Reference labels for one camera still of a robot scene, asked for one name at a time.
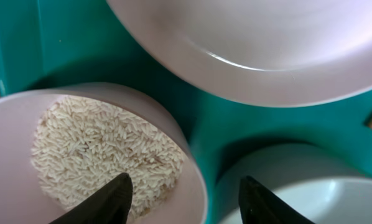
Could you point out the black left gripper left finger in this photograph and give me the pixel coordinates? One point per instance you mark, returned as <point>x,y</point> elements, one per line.
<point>110,204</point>

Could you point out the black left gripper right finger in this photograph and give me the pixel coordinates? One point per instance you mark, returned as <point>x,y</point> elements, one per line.
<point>258,205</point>

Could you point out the white rice grains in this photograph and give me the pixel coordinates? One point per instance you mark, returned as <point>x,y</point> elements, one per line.
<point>81,144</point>

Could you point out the grey bowl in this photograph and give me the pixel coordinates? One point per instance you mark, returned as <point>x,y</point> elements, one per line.
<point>319,186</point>

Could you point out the pink bowl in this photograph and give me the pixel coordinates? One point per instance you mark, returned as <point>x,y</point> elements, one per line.
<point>21,199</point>

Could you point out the white round plate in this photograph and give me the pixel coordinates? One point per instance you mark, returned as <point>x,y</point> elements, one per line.
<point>275,53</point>

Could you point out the teal plastic tray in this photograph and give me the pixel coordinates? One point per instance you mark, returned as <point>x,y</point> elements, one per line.
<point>53,44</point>

